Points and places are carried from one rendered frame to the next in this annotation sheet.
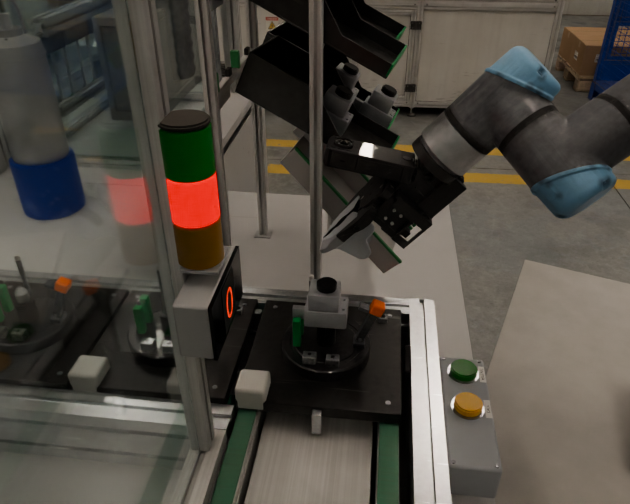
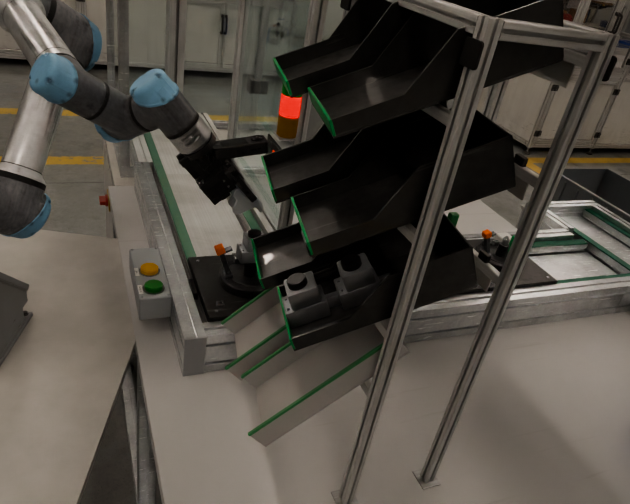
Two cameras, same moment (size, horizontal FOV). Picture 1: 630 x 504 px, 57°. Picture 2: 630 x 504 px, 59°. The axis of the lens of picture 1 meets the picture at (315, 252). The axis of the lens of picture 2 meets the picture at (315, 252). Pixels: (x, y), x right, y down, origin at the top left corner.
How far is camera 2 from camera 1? 1.75 m
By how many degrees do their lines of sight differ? 109
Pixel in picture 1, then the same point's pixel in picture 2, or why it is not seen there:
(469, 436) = (147, 258)
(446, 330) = (167, 391)
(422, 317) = (190, 327)
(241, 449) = not seen: hidden behind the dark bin
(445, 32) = not seen: outside the picture
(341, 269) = (300, 443)
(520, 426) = (105, 327)
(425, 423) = (173, 260)
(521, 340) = (91, 399)
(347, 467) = not seen: hidden behind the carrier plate
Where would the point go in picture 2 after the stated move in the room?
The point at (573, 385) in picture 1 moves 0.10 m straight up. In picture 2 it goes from (52, 365) to (48, 327)
